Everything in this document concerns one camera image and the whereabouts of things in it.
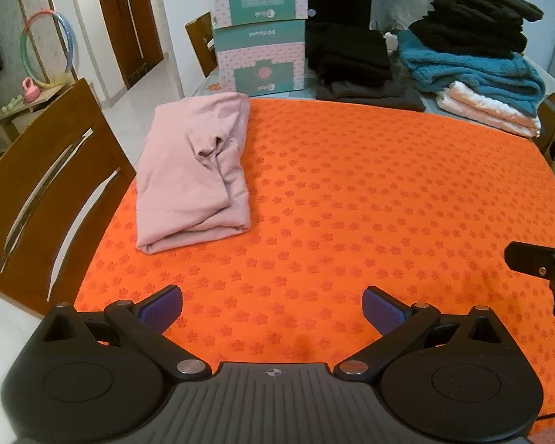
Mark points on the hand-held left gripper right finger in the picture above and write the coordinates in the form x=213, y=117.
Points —
x=379, y=310

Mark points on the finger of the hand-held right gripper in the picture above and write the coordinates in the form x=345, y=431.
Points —
x=532, y=261

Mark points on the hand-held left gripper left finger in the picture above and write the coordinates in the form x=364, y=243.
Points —
x=159, y=309

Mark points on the pink shirt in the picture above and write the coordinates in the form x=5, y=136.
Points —
x=185, y=171

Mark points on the stack of dark folded clothes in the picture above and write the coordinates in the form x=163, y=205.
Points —
x=471, y=18

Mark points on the folded black clothes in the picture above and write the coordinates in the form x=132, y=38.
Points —
x=347, y=51

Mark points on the orange patterned table mat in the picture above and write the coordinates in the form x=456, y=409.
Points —
x=351, y=194

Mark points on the folded white pink towels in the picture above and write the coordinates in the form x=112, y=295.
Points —
x=481, y=106

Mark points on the folded teal knitted sweater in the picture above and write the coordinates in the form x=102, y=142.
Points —
x=467, y=71

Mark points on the folded dark grey garment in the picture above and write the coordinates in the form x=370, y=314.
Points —
x=388, y=95

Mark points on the low beige cabinet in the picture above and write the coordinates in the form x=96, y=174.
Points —
x=27, y=111

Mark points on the small white object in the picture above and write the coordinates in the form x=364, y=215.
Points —
x=392, y=41

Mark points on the pink kettlebell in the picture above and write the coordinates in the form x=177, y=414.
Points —
x=30, y=93

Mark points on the pale green small object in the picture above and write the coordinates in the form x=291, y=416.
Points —
x=13, y=104

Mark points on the brown wooden door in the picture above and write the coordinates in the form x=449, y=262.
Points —
x=129, y=23

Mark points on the multicolour hula hoop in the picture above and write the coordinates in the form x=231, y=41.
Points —
x=65, y=25

